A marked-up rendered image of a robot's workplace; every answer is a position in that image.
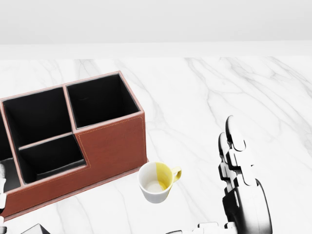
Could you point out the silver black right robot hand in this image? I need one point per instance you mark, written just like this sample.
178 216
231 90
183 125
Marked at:
246 207

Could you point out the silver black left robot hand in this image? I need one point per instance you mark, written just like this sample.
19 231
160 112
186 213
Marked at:
2 190

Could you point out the red-brown desk caddy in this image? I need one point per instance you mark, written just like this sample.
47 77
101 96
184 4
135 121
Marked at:
112 146

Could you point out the white and yellow mug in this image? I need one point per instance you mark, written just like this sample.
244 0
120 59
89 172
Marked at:
156 192

